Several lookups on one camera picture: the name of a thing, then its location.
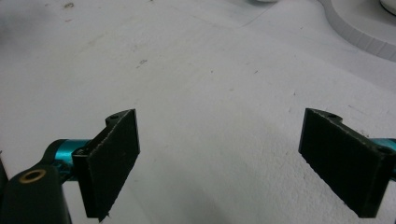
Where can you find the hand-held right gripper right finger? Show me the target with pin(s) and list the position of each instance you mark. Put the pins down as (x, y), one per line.
(342, 158)

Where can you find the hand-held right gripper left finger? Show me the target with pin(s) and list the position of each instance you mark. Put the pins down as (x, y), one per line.
(109, 165)

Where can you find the white foam board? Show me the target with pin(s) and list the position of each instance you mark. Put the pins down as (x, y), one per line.
(199, 77)

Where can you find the white stand with pole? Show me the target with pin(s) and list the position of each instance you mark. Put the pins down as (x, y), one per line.
(358, 28)

